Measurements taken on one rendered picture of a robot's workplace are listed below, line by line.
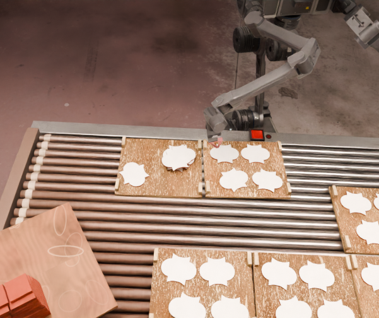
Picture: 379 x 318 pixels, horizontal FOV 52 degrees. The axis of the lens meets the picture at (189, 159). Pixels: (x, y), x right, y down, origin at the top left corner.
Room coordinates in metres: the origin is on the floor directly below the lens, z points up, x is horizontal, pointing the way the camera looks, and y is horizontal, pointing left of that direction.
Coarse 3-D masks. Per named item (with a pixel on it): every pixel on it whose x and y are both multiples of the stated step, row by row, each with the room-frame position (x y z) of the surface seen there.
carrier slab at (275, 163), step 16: (208, 144) 1.34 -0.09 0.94; (224, 144) 1.35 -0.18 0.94; (240, 144) 1.36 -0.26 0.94; (256, 144) 1.37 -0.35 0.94; (272, 144) 1.38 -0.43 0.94; (208, 160) 1.24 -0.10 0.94; (240, 160) 1.25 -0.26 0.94; (272, 160) 1.27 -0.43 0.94; (208, 176) 1.14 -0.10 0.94; (224, 192) 1.05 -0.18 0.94; (240, 192) 1.06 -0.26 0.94; (256, 192) 1.06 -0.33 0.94
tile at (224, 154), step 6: (216, 144) 1.34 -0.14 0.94; (216, 150) 1.30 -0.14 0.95; (222, 150) 1.30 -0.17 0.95; (228, 150) 1.31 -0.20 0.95; (234, 150) 1.31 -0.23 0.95; (216, 156) 1.26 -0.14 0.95; (222, 156) 1.26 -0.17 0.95; (228, 156) 1.26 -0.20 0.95; (234, 156) 1.27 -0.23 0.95; (222, 162) 1.23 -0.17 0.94; (228, 162) 1.23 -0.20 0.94
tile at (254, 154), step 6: (246, 150) 1.32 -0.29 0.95; (252, 150) 1.32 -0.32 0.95; (258, 150) 1.32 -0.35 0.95; (264, 150) 1.33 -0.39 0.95; (246, 156) 1.27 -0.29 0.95; (252, 156) 1.28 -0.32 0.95; (258, 156) 1.28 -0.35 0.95; (264, 156) 1.28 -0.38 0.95; (252, 162) 1.24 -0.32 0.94; (258, 162) 1.25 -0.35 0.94
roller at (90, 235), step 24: (96, 240) 0.76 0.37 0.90; (120, 240) 0.77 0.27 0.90; (144, 240) 0.78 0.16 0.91; (168, 240) 0.79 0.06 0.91; (192, 240) 0.79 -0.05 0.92; (216, 240) 0.80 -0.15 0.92; (240, 240) 0.81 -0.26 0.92; (264, 240) 0.82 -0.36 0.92; (288, 240) 0.83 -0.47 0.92; (312, 240) 0.85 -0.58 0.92
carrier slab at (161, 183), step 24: (144, 144) 1.30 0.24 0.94; (168, 144) 1.32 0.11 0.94; (192, 144) 1.33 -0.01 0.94; (120, 168) 1.14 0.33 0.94; (144, 168) 1.15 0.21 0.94; (192, 168) 1.17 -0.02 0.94; (120, 192) 1.00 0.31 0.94; (144, 192) 1.01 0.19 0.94; (168, 192) 1.02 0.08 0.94; (192, 192) 1.03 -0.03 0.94
